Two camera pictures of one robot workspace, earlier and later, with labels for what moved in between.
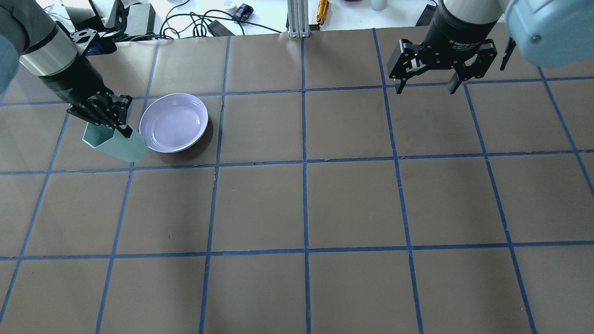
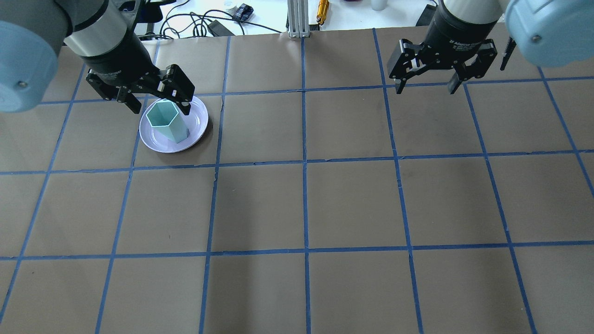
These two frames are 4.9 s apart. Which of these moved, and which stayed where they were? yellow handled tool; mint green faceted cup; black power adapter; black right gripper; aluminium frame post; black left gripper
Moved: mint green faceted cup; black left gripper
Stayed: aluminium frame post; black power adapter; yellow handled tool; black right gripper
